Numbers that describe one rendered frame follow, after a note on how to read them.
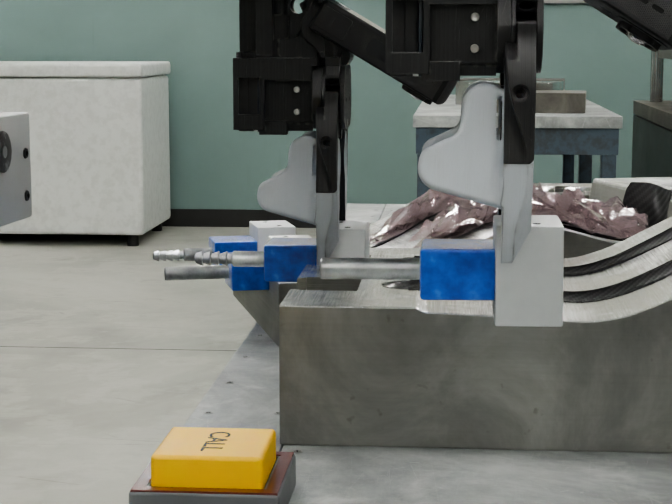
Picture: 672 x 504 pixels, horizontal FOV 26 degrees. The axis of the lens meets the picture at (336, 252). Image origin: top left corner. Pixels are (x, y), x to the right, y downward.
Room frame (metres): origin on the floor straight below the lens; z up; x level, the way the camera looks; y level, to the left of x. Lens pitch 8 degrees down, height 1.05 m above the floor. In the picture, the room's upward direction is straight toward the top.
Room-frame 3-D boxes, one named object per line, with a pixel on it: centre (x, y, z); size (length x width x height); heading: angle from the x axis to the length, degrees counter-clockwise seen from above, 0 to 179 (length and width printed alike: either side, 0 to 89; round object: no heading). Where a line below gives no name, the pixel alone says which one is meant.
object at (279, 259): (1.09, 0.04, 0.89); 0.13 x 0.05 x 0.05; 85
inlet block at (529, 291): (0.79, -0.06, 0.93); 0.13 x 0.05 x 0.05; 85
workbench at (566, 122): (5.85, -0.69, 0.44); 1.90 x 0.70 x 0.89; 175
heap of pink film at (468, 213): (1.36, -0.17, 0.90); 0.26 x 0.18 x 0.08; 103
